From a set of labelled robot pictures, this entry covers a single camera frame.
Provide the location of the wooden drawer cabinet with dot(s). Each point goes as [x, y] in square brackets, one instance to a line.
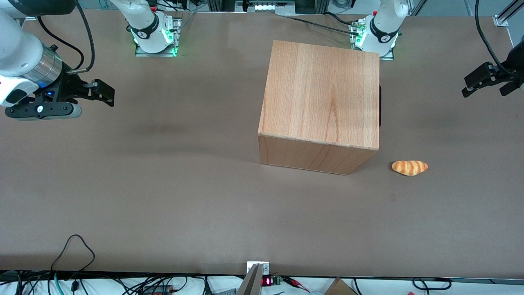
[319, 102]

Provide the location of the red clip leads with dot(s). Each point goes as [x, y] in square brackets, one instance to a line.
[294, 282]

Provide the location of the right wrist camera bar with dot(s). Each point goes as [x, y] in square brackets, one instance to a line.
[45, 110]

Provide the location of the red digit display module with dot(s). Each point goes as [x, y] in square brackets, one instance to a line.
[268, 281]

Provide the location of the brown cardboard piece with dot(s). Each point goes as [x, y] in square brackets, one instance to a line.
[339, 287]

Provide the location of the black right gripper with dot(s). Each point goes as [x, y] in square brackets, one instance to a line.
[68, 88]

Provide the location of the metal table edge bracket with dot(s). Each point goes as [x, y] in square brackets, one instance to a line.
[265, 266]

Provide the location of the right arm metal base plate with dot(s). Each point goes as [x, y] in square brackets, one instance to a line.
[178, 37]

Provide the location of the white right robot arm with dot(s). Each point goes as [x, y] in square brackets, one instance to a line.
[20, 49]

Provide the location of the toy bread croissant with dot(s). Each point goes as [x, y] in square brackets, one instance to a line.
[409, 167]

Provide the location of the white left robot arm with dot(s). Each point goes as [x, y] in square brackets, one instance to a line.
[382, 30]

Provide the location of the orange black device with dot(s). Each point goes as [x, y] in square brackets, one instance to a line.
[157, 289]

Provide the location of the white power strip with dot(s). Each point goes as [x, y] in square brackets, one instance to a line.
[268, 5]

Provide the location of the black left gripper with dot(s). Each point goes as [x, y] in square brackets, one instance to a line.
[500, 75]

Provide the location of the aluminium frame profile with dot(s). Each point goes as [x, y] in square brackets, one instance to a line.
[505, 14]

